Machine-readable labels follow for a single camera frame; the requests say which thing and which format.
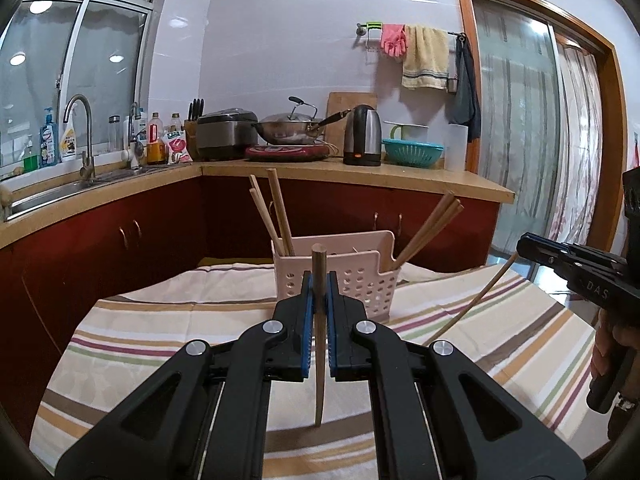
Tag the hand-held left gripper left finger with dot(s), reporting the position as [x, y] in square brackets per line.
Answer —
[307, 330]

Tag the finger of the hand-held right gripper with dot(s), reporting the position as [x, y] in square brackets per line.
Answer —
[550, 241]
[545, 260]

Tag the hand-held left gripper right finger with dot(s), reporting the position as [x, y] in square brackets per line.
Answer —
[332, 330]

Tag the pink perforated utensil basket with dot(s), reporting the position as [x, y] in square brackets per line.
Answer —
[360, 280]

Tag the wooden chopstick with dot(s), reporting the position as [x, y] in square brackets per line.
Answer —
[277, 200]
[429, 220]
[320, 260]
[431, 230]
[475, 300]
[260, 212]
[264, 205]
[440, 228]

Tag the person's right forearm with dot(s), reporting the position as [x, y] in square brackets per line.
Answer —
[625, 430]

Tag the person's right hand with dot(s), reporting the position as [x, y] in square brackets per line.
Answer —
[627, 342]

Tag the glass sliding door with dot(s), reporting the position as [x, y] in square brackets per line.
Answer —
[520, 135]

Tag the white plastic cylinder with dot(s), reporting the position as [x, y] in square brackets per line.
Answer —
[456, 150]

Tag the striped tablecloth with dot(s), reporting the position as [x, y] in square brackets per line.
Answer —
[150, 340]

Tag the teal plastic colander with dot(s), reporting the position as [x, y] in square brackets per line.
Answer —
[412, 152]

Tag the dark grey apron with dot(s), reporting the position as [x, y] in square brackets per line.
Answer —
[465, 95]

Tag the red induction cooktop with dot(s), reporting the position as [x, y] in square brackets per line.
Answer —
[285, 152]

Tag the steel electric kettle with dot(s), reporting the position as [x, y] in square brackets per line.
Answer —
[365, 135]

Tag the steel wok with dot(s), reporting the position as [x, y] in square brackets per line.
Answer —
[285, 132]

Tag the grey rice cooker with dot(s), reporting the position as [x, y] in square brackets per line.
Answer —
[225, 135]

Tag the red seasoning pouch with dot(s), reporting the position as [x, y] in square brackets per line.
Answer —
[179, 149]

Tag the yellow hanging towel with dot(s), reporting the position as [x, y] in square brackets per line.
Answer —
[425, 57]

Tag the red kitchen cabinet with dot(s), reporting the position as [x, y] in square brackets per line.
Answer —
[100, 240]

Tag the wooden cutting board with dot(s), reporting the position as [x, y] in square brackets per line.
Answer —
[340, 102]

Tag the brown sauce bottle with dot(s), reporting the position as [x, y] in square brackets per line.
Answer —
[156, 147]

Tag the knife block with knives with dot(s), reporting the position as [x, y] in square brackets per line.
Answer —
[192, 122]

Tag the small white water tap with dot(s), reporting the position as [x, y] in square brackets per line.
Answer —
[135, 152]

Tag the pink rubber gloves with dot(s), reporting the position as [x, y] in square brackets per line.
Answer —
[393, 40]

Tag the white bottle blue cap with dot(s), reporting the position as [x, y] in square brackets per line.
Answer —
[143, 127]

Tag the clear glass jar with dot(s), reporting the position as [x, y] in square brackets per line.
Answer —
[115, 135]

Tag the green clip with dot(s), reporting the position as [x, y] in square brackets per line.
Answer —
[374, 25]

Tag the steel kitchen faucet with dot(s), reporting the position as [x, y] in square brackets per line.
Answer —
[87, 150]

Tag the steel kitchen sink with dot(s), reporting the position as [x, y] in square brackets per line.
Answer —
[50, 195]

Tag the white yellow cleaner bottle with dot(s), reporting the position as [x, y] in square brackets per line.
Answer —
[68, 142]

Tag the blue dish soap bottle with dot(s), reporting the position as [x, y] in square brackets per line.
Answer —
[48, 145]

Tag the small green soap bottle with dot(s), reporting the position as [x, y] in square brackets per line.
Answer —
[31, 161]

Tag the wooden door frame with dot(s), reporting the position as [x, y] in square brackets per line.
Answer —
[467, 60]

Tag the metal towel rail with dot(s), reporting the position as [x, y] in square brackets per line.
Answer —
[360, 30]

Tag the aluminium frame window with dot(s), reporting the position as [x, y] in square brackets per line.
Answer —
[115, 70]

